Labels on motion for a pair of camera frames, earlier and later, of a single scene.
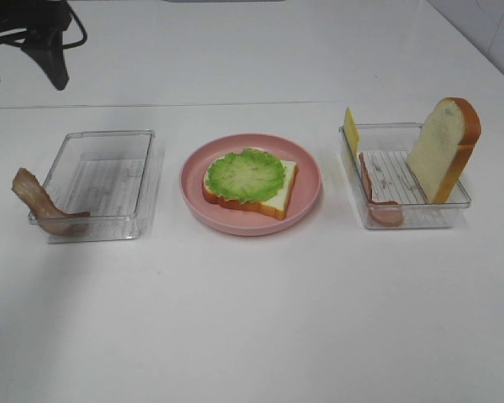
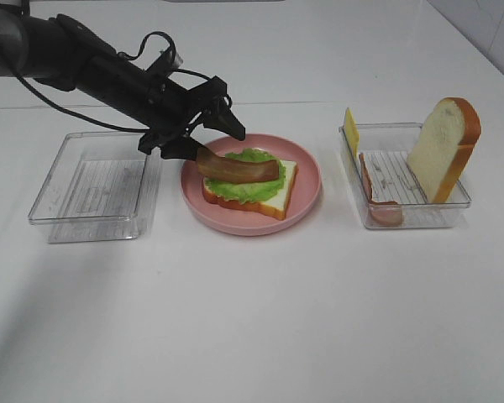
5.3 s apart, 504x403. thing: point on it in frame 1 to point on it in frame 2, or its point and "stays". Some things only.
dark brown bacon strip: x=33 y=194 to x=234 y=170
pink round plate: x=305 y=192 stays
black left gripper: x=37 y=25 to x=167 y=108
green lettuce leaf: x=248 y=176 stays
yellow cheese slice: x=352 y=133 stays
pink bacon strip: x=384 y=213 stays
